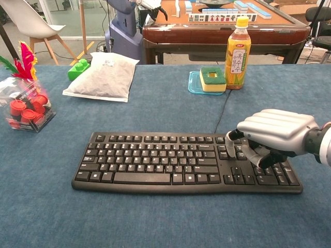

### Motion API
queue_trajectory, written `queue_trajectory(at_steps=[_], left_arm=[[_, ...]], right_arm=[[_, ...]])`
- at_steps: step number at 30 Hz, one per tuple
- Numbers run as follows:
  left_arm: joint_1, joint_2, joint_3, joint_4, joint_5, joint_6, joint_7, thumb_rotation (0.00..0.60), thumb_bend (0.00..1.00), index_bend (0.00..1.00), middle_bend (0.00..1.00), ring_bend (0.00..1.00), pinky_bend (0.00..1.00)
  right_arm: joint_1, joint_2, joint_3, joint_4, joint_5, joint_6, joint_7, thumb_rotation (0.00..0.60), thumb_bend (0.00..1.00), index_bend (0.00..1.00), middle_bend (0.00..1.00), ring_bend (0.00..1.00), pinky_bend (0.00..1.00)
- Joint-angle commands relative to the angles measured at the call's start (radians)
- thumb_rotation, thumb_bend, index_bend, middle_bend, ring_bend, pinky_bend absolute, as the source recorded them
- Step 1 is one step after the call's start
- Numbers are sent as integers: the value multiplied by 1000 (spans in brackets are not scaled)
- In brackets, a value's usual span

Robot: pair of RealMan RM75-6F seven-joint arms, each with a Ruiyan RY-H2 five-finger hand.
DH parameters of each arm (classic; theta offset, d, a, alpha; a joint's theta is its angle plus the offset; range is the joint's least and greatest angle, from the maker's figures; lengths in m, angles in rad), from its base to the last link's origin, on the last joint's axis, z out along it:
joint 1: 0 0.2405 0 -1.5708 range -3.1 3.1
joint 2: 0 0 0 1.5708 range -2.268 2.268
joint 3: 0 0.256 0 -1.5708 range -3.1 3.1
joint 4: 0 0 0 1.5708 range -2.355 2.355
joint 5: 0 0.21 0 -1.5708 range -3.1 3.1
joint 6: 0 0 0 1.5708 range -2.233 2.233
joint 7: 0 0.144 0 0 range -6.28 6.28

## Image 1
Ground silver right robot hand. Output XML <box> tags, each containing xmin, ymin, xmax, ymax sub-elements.
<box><xmin>224</xmin><ymin>108</ymin><xmax>320</xmax><ymax>169</ymax></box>

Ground black Logitech keyboard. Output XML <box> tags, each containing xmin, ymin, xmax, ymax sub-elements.
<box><xmin>71</xmin><ymin>132</ymin><xmax>304</xmax><ymax>195</ymax></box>

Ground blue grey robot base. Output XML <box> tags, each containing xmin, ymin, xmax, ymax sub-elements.
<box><xmin>104</xmin><ymin>0</ymin><xmax>144</xmax><ymax>65</ymax></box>

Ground yellow-capped corn tea bottle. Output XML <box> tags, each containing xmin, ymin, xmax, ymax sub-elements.
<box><xmin>224</xmin><ymin>15</ymin><xmax>252</xmax><ymax>90</ymax></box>

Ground yellow green scrub sponge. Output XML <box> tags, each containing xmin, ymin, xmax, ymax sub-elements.
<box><xmin>199</xmin><ymin>67</ymin><xmax>227</xmax><ymax>93</ymax></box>

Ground white plastic crate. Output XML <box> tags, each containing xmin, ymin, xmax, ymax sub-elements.
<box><xmin>301</xmin><ymin>42</ymin><xmax>331</xmax><ymax>63</ymax></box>

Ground clear teal container lid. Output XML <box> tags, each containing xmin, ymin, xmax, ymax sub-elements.
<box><xmin>187</xmin><ymin>70</ymin><xmax>226</xmax><ymax>96</ymax></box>

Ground black office chair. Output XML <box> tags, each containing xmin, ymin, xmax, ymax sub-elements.
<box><xmin>305</xmin><ymin>6</ymin><xmax>331</xmax><ymax>64</ymax></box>

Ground brown mahjong table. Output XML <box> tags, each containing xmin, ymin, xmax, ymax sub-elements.
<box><xmin>142</xmin><ymin>0</ymin><xmax>311</xmax><ymax>65</ymax></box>

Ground row of mahjong tiles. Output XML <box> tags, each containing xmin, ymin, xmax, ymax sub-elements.
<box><xmin>188</xmin><ymin>12</ymin><xmax>258</xmax><ymax>23</ymax></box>

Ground grey filled pillow bag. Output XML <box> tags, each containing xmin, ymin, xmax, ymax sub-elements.
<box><xmin>62</xmin><ymin>52</ymin><xmax>140</xmax><ymax>103</ymax></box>

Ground green toy building block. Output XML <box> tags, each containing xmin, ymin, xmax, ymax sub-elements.
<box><xmin>67</xmin><ymin>58</ymin><xmax>92</xmax><ymax>82</ymax></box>

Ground wooden pole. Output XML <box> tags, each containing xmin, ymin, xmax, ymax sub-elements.
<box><xmin>78</xmin><ymin>0</ymin><xmax>88</xmax><ymax>55</ymax></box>

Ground clear box of shuttlecocks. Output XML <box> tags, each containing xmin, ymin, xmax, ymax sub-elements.
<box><xmin>0</xmin><ymin>76</ymin><xmax>57</xmax><ymax>133</ymax></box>

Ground pink feather shuttlecock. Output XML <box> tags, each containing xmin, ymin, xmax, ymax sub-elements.
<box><xmin>11</xmin><ymin>40</ymin><xmax>38</xmax><ymax>81</ymax></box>

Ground white chair wooden legs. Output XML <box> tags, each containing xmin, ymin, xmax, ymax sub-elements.
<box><xmin>0</xmin><ymin>0</ymin><xmax>79</xmax><ymax>66</ymax></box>

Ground green feather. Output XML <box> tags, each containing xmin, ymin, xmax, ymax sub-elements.
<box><xmin>0</xmin><ymin>55</ymin><xmax>19</xmax><ymax>75</ymax></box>

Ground thin dark wire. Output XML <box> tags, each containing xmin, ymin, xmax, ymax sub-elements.
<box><xmin>214</xmin><ymin>89</ymin><xmax>233</xmax><ymax>134</ymax></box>

